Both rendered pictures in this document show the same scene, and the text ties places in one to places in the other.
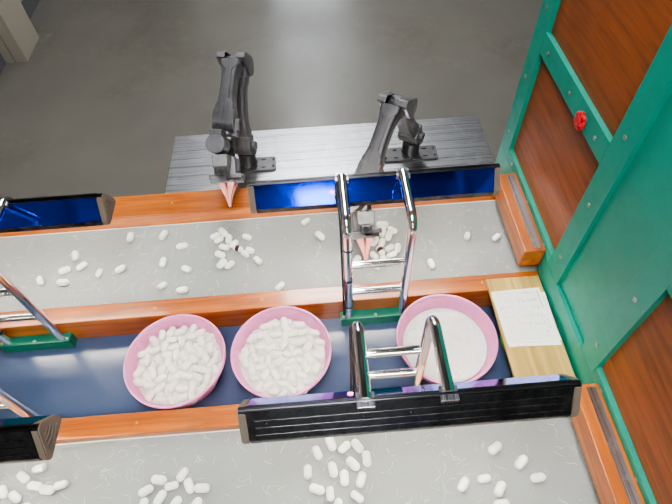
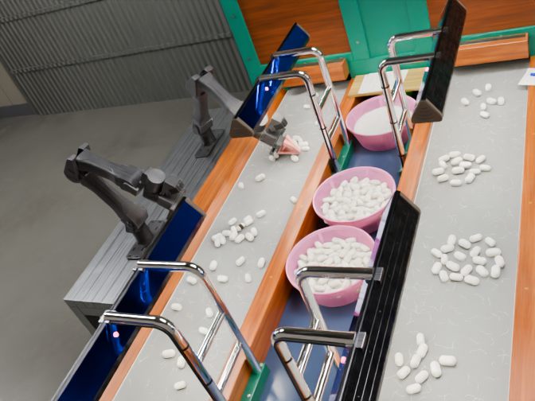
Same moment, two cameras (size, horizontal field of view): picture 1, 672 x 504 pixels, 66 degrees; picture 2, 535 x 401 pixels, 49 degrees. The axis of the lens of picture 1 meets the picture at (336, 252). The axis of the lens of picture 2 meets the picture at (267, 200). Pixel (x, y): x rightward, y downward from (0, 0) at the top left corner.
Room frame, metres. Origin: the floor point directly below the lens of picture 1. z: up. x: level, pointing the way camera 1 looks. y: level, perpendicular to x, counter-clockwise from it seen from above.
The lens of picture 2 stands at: (-0.04, 1.48, 1.93)
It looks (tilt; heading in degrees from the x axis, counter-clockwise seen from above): 36 degrees down; 306
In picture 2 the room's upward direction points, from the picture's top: 23 degrees counter-clockwise
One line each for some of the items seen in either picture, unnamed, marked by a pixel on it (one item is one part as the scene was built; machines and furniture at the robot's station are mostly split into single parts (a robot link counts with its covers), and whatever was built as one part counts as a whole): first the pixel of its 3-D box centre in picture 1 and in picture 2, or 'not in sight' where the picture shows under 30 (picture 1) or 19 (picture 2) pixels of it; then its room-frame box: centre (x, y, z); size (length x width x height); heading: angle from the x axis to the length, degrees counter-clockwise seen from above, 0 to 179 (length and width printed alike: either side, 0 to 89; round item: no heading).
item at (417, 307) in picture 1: (444, 344); (384, 124); (0.62, -0.28, 0.72); 0.27 x 0.27 x 0.10
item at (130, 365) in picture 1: (179, 365); (334, 269); (0.60, 0.44, 0.72); 0.27 x 0.27 x 0.10
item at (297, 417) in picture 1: (408, 403); (440, 52); (0.34, -0.12, 1.08); 0.62 x 0.08 x 0.07; 91
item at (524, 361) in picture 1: (528, 329); (392, 81); (0.63, -0.50, 0.77); 0.33 x 0.15 x 0.01; 1
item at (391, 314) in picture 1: (373, 252); (307, 116); (0.82, -0.10, 0.90); 0.20 x 0.19 x 0.45; 91
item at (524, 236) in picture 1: (517, 217); (311, 73); (0.97, -0.54, 0.83); 0.30 x 0.06 x 0.07; 1
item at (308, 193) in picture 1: (373, 184); (271, 74); (0.90, -0.10, 1.08); 0.62 x 0.08 x 0.07; 91
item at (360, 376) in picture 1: (394, 397); (423, 106); (0.42, -0.11, 0.90); 0.20 x 0.19 x 0.45; 91
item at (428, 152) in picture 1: (410, 146); (206, 137); (1.43, -0.30, 0.71); 0.20 x 0.07 x 0.08; 91
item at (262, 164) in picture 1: (247, 158); (142, 232); (1.41, 0.30, 0.71); 0.20 x 0.07 x 0.08; 91
